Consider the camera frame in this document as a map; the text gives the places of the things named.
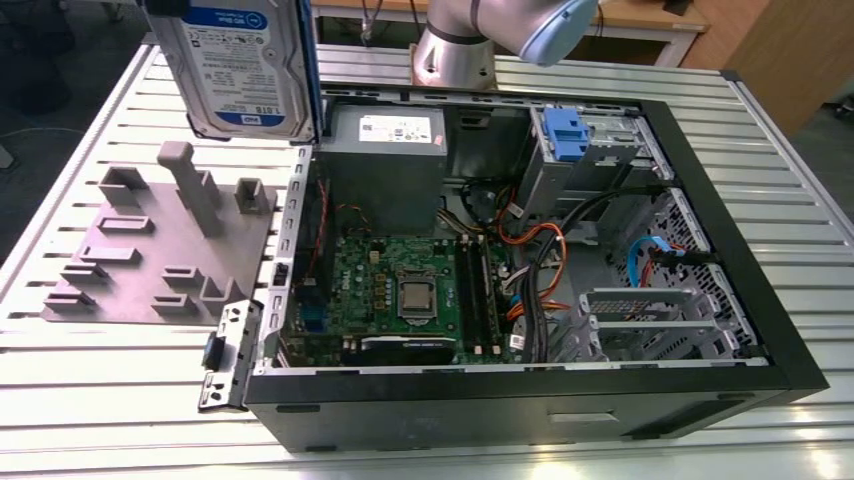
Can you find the hard disk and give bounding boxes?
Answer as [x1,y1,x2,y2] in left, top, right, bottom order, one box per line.
[143,0,329,144]

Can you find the silver disk bay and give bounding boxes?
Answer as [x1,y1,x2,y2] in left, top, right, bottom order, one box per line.
[577,287,769,364]

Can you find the black office chair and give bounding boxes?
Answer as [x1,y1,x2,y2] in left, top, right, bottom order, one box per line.
[0,0,79,119]

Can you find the grey parts rack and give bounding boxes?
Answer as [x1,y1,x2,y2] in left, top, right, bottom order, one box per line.
[40,140,282,324]

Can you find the silver power supply unit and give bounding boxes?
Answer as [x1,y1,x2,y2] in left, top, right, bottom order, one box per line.
[313,104,449,236]

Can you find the green motherboard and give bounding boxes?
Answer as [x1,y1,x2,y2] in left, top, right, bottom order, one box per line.
[277,232,522,366]

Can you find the blue plastic drive latch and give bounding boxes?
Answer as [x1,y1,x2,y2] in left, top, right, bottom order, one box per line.
[543,107,593,164]

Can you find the CPU socket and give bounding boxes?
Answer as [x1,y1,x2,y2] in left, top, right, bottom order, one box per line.
[394,268,443,329]

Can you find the silver CPU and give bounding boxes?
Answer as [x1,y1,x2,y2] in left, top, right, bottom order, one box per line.
[402,283,437,315]

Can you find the silver expansion slot latch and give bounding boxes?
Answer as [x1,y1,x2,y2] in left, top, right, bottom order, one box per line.
[196,298,263,414]

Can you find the wooden desk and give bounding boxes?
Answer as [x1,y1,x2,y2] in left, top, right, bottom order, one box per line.
[313,0,713,66]

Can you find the black graphics card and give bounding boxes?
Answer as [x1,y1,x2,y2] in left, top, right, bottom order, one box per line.
[339,333,459,366]

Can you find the black PC case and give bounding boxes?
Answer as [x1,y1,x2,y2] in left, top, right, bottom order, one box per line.
[196,79,832,454]

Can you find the red black twisted fan wire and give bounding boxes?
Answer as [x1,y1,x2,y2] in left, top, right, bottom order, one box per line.
[307,177,334,289]

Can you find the orange yellow power wires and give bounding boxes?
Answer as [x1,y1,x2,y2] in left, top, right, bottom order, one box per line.
[437,182,575,324]

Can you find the black cable bundle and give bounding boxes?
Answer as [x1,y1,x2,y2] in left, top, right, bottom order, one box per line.
[517,183,673,364]

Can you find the blue data wire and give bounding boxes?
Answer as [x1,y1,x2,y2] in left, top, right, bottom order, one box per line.
[626,234,676,291]

